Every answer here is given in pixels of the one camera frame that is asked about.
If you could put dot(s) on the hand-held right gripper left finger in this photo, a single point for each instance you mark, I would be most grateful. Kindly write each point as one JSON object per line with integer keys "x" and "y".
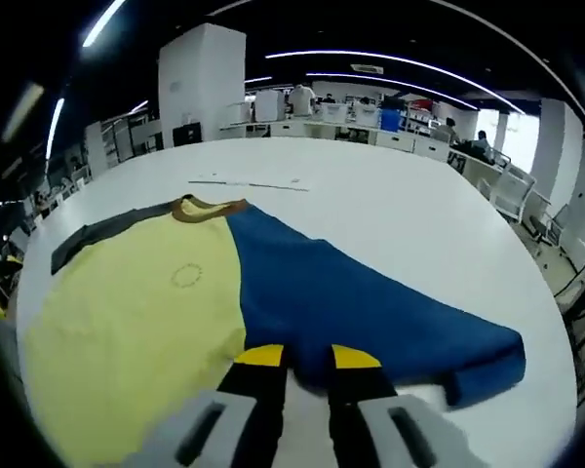
{"x": 224, "y": 429}

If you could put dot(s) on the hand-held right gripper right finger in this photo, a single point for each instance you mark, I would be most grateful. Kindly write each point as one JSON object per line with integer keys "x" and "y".
{"x": 385, "y": 429}

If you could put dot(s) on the yellow blue grey garment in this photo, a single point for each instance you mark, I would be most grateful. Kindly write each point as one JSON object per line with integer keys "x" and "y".
{"x": 127, "y": 317}

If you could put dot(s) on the thin white template strip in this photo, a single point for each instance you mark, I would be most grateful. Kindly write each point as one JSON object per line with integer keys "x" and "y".
{"x": 248, "y": 184}

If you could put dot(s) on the long ceiling light strip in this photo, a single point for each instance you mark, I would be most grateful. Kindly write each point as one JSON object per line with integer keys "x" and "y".
{"x": 370, "y": 57}
{"x": 102, "y": 24}
{"x": 370, "y": 78}

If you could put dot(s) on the white mesh chair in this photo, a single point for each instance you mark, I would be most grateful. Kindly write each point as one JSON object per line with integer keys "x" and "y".
{"x": 512, "y": 192}
{"x": 553, "y": 234}

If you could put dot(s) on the white square pillar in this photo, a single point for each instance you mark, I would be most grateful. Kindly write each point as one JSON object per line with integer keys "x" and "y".
{"x": 558, "y": 151}
{"x": 200, "y": 83}

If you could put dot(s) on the row of white cabinets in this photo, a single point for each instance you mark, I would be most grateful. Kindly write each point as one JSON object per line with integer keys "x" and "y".
{"x": 361, "y": 134}

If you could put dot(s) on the blue storage box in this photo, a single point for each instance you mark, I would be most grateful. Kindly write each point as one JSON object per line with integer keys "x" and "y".
{"x": 390, "y": 119}

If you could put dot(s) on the ceiling air vent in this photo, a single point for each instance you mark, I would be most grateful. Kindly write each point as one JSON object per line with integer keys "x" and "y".
{"x": 366, "y": 68}

